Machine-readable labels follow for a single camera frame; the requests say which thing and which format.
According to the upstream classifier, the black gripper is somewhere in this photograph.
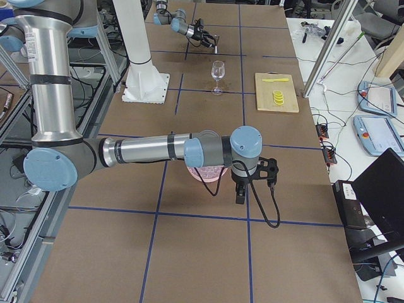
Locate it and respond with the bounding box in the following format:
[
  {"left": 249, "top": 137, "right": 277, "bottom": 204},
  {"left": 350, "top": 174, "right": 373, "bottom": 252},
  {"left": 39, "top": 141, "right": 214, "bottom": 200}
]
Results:
[
  {"left": 231, "top": 167, "right": 249, "bottom": 205},
  {"left": 190, "top": 18, "right": 218, "bottom": 48}
]

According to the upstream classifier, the steel double jigger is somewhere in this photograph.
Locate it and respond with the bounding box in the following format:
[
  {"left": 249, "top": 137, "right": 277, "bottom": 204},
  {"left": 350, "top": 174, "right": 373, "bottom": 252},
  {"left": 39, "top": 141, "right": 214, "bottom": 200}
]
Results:
[{"left": 213, "top": 35, "right": 220, "bottom": 54}]

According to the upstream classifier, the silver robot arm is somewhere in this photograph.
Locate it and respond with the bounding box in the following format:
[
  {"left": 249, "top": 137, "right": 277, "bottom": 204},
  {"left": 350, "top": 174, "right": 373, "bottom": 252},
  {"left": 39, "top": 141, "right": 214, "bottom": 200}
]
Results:
[
  {"left": 153, "top": 1, "right": 219, "bottom": 51},
  {"left": 11, "top": 1, "right": 263, "bottom": 203}
]

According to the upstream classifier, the clear wine glass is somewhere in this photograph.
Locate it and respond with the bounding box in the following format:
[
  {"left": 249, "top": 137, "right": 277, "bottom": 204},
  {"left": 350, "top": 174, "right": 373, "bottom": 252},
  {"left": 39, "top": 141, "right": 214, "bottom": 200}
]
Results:
[{"left": 211, "top": 61, "right": 225, "bottom": 95}]

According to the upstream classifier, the pile of clear ice cubes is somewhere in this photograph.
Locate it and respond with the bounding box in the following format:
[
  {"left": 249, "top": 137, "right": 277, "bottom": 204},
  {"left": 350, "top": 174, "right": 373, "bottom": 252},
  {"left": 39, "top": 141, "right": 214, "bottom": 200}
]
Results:
[{"left": 196, "top": 166, "right": 223, "bottom": 179}]

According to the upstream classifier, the pink bowl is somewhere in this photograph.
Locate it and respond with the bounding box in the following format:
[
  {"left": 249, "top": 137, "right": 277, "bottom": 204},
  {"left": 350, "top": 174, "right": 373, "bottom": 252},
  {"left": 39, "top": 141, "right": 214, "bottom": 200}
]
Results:
[{"left": 187, "top": 165, "right": 228, "bottom": 183}]

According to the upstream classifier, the bamboo cutting board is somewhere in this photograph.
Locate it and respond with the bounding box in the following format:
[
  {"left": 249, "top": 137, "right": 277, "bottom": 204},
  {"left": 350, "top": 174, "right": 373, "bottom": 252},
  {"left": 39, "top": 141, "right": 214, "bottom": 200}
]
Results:
[{"left": 254, "top": 72, "right": 300, "bottom": 114}]

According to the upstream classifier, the black box on desk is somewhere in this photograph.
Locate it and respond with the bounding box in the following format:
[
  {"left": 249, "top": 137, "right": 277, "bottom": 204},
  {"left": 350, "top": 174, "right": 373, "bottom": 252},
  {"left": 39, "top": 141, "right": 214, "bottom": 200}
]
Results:
[{"left": 332, "top": 180, "right": 374, "bottom": 230}]

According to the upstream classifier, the black laptop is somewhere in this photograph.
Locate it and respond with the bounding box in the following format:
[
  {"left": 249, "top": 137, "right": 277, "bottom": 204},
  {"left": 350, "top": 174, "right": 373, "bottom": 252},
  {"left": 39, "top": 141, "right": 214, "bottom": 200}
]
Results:
[{"left": 352, "top": 148, "right": 403, "bottom": 240}]

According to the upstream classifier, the blue teach pendant near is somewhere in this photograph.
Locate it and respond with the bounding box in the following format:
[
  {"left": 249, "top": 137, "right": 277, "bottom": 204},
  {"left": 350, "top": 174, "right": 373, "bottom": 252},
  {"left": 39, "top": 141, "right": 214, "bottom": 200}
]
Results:
[{"left": 353, "top": 115, "right": 403, "bottom": 157}]

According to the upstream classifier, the blue teach pendant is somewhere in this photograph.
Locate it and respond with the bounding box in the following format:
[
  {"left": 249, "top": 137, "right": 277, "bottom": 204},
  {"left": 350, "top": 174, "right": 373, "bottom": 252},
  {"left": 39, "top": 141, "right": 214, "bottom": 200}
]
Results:
[
  {"left": 357, "top": 81, "right": 397, "bottom": 117},
  {"left": 353, "top": 115, "right": 403, "bottom": 157}
]

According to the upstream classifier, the blue teach pendant far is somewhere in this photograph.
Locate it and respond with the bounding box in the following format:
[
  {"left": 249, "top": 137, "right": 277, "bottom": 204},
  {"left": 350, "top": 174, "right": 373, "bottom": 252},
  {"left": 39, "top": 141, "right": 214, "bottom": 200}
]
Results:
[{"left": 357, "top": 81, "right": 397, "bottom": 117}]

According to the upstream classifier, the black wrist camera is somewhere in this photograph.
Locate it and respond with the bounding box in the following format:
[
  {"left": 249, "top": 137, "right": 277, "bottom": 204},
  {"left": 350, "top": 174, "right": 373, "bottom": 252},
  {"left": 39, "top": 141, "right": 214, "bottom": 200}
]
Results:
[{"left": 254, "top": 157, "right": 279, "bottom": 187}]

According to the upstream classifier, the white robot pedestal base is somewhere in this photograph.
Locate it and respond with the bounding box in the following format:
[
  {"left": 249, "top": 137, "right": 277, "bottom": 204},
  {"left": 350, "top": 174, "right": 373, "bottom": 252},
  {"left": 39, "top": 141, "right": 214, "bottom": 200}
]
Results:
[{"left": 113, "top": 0, "right": 170, "bottom": 104}]

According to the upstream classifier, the aluminium frame beam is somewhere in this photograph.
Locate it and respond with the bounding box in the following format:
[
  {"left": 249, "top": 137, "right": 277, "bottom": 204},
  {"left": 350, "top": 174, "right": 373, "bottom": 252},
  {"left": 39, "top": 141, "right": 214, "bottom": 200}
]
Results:
[{"left": 302, "top": 0, "right": 358, "bottom": 98}]

